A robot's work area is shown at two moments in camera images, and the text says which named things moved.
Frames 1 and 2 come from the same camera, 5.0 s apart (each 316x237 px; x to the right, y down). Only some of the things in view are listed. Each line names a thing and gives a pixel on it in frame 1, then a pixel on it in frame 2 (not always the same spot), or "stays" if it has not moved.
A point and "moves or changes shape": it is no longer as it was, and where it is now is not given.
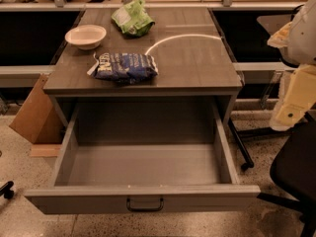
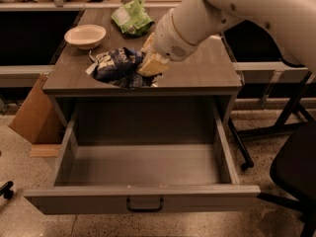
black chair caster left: [6, 190] stays
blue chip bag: [125, 67] moves or changes shape
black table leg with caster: [249, 162] stays
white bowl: [86, 37] stays
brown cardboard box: [38, 120] stays
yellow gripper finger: [280, 39] to [148, 43]
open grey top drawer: [127, 157] stays
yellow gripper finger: [298, 100] to [154, 64]
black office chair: [293, 171] stays
